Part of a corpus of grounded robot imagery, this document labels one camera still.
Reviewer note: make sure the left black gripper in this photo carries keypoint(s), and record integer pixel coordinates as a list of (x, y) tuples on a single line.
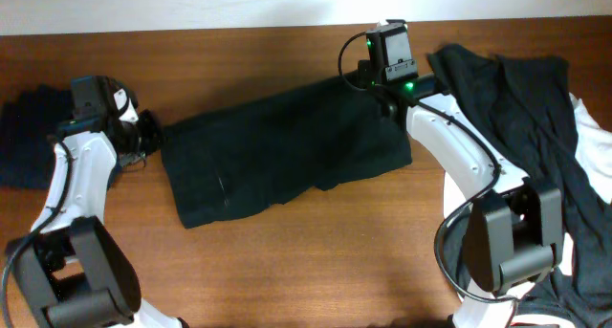
[(147, 120)]

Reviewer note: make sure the white garment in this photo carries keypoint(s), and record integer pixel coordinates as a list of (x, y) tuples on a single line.
[(593, 146)]

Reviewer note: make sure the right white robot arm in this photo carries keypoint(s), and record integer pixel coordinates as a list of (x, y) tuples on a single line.
[(507, 236)]

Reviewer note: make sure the folded navy blue garment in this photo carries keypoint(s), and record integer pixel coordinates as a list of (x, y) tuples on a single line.
[(27, 158)]

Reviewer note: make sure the black shorts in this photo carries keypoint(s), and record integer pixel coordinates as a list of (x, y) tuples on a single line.
[(236, 162)]

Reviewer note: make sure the dark grey garment pile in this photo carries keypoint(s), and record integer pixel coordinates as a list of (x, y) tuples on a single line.
[(490, 85)]

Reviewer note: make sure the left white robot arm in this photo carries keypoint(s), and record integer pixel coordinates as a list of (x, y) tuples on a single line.
[(69, 269)]

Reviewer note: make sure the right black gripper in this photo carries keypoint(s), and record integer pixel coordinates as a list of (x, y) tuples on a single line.
[(364, 80)]

